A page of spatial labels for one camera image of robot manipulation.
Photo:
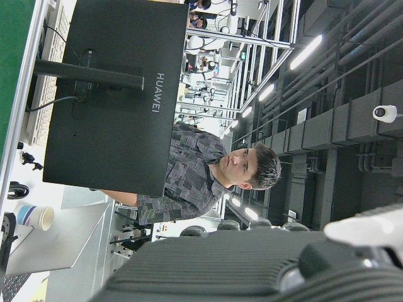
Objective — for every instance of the black case with round flange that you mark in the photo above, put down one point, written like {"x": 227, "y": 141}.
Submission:
{"x": 6, "y": 229}

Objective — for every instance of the grey laptop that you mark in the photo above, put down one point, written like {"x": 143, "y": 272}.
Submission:
{"x": 69, "y": 239}

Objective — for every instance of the aluminium frame structure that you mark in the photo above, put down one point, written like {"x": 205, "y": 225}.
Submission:
{"x": 270, "y": 37}

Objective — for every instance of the black computer monitor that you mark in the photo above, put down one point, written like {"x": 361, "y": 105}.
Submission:
{"x": 119, "y": 126}

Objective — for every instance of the green conveyor belt aluminium frame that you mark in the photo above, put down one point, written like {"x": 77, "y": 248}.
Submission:
{"x": 12, "y": 63}

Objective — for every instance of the white keyboard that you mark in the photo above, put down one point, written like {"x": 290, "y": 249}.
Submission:
{"x": 41, "y": 126}

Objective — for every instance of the man in patterned shirt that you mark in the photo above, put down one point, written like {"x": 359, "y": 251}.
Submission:
{"x": 195, "y": 170}

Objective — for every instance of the white blue paper cup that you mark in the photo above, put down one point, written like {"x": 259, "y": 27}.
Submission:
{"x": 34, "y": 217}

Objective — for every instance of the white security camera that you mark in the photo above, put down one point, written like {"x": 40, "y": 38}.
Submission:
{"x": 384, "y": 112}

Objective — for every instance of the black monitor stand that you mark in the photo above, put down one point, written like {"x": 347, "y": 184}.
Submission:
{"x": 94, "y": 74}

